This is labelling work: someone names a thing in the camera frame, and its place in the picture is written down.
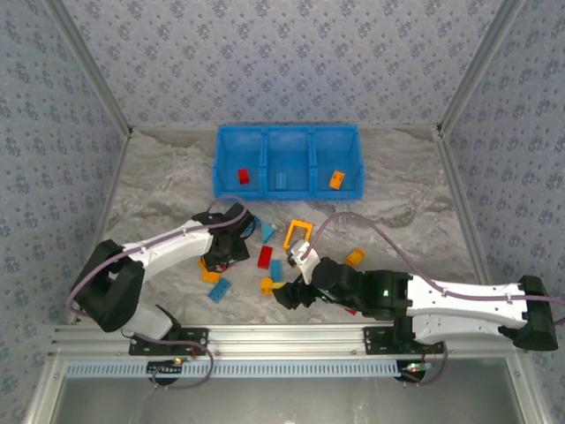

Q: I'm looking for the yellow lego window frame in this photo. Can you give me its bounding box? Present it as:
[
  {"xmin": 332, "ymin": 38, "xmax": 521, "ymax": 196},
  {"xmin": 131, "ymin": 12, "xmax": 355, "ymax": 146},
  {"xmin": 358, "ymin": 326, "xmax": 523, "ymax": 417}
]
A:
[{"xmin": 282, "ymin": 219, "xmax": 313, "ymax": 255}]

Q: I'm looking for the blue three-compartment plastic bin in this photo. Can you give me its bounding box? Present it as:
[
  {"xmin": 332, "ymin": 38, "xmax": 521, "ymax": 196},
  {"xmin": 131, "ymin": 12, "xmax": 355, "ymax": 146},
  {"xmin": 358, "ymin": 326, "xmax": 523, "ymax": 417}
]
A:
[{"xmin": 213, "ymin": 124, "xmax": 365, "ymax": 202}]

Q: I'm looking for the flat blue lego plate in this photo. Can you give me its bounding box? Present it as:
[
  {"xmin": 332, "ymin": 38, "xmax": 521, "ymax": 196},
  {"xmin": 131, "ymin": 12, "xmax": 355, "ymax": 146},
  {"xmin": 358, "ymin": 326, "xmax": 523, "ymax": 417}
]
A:
[{"xmin": 207, "ymin": 277, "xmax": 233, "ymax": 304}]

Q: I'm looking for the small black electronics board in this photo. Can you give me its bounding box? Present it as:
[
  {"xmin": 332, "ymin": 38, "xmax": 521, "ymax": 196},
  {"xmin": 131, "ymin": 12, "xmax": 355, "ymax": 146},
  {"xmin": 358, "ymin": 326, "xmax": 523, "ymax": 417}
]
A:
[
  {"xmin": 398, "ymin": 360, "xmax": 430, "ymax": 383},
  {"xmin": 147, "ymin": 358, "xmax": 185, "ymax": 377}
]

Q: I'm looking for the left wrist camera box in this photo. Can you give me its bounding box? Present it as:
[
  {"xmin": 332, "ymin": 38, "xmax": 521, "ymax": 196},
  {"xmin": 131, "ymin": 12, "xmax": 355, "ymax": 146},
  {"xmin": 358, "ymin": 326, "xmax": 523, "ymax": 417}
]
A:
[{"xmin": 240, "ymin": 211, "xmax": 262, "ymax": 236}]

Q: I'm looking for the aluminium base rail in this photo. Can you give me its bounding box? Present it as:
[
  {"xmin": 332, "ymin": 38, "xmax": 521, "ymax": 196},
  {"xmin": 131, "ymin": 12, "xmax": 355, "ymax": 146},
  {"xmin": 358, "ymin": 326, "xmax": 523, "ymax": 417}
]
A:
[{"xmin": 48, "ymin": 322, "xmax": 529, "ymax": 358}]

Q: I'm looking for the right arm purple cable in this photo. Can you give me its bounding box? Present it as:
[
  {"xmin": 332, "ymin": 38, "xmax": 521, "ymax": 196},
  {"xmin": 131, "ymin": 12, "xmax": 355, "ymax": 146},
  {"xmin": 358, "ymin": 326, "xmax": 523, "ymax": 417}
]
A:
[{"xmin": 304, "ymin": 211, "xmax": 565, "ymax": 389}]

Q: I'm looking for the white slotted cable duct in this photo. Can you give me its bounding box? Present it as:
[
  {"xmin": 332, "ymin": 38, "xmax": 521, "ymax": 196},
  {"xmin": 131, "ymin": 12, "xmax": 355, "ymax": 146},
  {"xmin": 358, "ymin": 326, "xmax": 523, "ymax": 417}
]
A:
[{"xmin": 64, "ymin": 360, "xmax": 403, "ymax": 379}]

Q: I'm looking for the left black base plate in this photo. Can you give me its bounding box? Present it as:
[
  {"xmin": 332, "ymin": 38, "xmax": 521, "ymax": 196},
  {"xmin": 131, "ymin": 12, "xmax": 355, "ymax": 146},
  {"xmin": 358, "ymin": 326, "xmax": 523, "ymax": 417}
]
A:
[{"xmin": 128, "ymin": 327, "xmax": 209, "ymax": 357}]

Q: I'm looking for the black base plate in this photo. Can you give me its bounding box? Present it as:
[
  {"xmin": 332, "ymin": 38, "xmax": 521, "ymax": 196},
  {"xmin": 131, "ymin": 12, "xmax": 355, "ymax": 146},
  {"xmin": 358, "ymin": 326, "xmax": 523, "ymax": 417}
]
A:
[
  {"xmin": 362, "ymin": 325, "xmax": 445, "ymax": 357},
  {"xmin": 128, "ymin": 327, "xmax": 209, "ymax": 357}
]

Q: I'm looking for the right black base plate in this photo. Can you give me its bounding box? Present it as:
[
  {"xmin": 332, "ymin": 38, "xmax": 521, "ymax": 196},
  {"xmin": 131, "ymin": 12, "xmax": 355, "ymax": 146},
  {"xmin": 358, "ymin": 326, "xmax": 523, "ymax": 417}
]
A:
[{"xmin": 362, "ymin": 325, "xmax": 445, "ymax": 357}]

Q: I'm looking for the aluminium frame post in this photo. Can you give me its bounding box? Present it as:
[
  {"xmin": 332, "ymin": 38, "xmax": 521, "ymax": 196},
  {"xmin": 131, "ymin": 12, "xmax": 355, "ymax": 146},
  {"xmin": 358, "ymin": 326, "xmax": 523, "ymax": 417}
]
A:
[
  {"xmin": 43, "ymin": 0, "xmax": 134, "ymax": 134},
  {"xmin": 435, "ymin": 0, "xmax": 529, "ymax": 133}
]

